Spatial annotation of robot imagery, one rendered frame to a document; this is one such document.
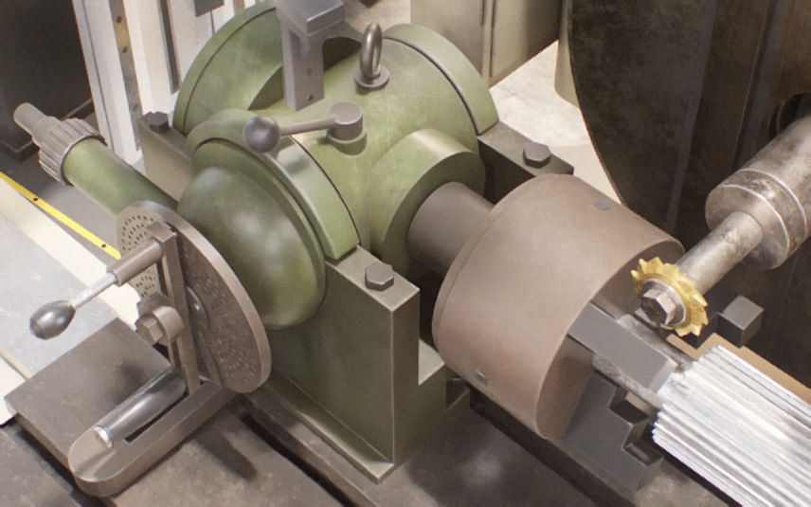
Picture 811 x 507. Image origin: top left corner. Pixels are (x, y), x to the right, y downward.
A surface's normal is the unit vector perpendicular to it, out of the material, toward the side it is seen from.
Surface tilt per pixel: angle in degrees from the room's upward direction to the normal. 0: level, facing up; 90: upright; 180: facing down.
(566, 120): 0
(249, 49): 17
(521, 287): 40
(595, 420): 65
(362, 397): 90
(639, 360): 35
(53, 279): 0
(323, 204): 45
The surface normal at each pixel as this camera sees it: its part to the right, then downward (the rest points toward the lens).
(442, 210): -0.22, -0.46
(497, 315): -0.57, 0.04
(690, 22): -0.69, 0.54
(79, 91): 0.78, 0.47
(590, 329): -0.40, -0.24
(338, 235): 0.64, 0.15
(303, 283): 0.42, 0.54
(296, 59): 0.61, 0.59
